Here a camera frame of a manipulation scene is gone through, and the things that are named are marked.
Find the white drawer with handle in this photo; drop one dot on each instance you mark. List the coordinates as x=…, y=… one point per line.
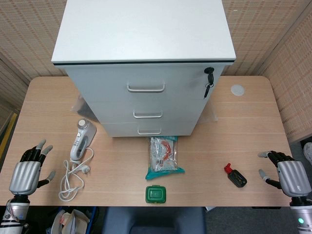
x=143, y=83

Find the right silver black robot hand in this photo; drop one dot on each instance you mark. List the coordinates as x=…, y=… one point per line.
x=291, y=178

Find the clear plastic sheet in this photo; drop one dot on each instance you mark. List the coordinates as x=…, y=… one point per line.
x=209, y=112

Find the green plastic box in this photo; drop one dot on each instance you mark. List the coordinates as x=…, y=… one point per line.
x=156, y=194

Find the white drawer cabinet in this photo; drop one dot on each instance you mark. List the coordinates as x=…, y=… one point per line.
x=143, y=61

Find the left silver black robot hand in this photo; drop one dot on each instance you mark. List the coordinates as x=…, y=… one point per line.
x=24, y=178

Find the black hanging key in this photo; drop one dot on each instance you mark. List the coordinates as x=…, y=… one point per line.
x=207, y=90

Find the dark bottle red cap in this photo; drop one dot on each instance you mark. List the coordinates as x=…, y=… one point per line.
x=235, y=176

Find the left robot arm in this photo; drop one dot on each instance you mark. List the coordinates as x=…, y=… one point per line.
x=13, y=214

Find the dark blue chair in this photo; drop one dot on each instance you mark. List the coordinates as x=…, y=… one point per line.
x=153, y=220

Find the clear plastic bag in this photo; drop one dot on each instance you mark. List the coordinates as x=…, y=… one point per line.
x=81, y=107

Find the bag with papers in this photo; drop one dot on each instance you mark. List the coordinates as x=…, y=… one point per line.
x=70, y=220

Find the white handheld appliance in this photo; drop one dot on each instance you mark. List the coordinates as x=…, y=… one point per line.
x=81, y=141

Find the black key in lock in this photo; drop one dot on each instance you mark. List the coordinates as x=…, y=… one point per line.
x=209, y=74

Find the plastic snack packet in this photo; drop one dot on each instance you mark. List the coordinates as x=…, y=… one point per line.
x=162, y=156

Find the white shoe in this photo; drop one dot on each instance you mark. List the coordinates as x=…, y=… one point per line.
x=308, y=152

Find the grey drawer with handle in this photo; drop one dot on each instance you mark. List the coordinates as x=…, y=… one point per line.
x=148, y=129

